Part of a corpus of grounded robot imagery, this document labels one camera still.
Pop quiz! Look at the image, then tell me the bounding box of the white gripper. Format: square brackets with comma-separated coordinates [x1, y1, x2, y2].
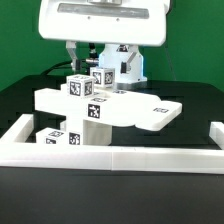
[39, 0, 171, 74]

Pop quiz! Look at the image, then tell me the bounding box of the white long chair part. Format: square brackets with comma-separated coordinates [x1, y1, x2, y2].
[60, 84, 133, 98]

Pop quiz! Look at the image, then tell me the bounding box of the white chair seat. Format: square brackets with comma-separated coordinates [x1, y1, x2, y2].
[60, 117, 112, 146]

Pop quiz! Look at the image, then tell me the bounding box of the white chair back part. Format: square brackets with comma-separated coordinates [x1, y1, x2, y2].
[35, 88, 182, 131]

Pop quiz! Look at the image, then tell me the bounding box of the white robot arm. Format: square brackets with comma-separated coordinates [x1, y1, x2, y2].
[39, 0, 172, 84]

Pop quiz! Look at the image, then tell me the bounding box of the white U-shaped fence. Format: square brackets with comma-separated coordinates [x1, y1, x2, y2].
[0, 114, 224, 174]

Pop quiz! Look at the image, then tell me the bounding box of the black cable on table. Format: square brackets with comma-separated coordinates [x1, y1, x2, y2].
[40, 61, 73, 77]

